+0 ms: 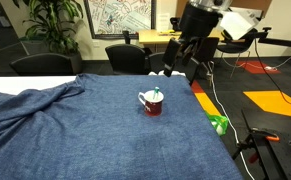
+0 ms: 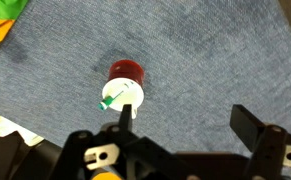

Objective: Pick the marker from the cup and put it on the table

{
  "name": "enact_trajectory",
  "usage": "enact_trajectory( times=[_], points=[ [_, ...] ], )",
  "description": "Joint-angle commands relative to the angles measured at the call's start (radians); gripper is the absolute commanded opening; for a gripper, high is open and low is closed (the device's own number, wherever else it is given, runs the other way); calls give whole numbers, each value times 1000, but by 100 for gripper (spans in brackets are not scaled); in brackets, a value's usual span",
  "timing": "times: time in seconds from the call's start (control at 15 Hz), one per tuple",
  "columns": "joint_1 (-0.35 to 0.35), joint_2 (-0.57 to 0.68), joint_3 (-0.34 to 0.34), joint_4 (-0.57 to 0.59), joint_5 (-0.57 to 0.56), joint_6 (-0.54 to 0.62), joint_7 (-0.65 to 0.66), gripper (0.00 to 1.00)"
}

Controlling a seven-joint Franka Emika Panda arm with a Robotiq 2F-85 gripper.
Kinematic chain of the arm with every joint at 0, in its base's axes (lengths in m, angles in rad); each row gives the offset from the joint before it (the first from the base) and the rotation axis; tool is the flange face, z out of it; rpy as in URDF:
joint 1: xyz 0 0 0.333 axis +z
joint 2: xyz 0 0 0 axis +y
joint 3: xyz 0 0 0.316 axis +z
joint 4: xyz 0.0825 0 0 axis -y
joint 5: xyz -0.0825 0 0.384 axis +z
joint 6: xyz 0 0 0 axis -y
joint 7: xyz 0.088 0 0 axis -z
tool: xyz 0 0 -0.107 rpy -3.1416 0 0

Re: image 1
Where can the green and white dry-erase marker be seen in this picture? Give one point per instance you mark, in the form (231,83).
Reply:
(156,91)

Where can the white paper sheet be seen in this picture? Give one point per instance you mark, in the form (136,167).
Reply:
(164,21)

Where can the red and white mug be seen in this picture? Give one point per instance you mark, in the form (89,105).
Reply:
(153,108)

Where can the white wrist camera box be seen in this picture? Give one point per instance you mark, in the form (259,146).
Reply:
(235,25)

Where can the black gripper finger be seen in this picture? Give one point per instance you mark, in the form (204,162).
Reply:
(171,56)
(190,51)

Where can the light wooden table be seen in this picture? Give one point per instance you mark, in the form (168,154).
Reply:
(151,36)

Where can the yellow flat item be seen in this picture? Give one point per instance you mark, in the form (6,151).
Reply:
(166,32)

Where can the grey plant pot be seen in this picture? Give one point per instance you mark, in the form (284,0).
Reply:
(75,63)

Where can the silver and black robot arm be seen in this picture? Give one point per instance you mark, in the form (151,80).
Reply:
(206,4)

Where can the green potted plant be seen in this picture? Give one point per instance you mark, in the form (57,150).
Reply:
(51,30)

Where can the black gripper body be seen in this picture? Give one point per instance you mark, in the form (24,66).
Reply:
(198,21)

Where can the green plastic bag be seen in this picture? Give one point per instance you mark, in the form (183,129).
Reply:
(218,121)

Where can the framed colouring poster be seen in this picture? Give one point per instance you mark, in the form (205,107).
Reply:
(125,16)

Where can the black tripod stand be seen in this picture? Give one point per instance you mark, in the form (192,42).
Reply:
(268,156)

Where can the black upright post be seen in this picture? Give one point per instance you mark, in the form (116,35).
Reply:
(126,37)

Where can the blue knitted cloth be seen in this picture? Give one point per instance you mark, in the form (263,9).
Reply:
(85,140)

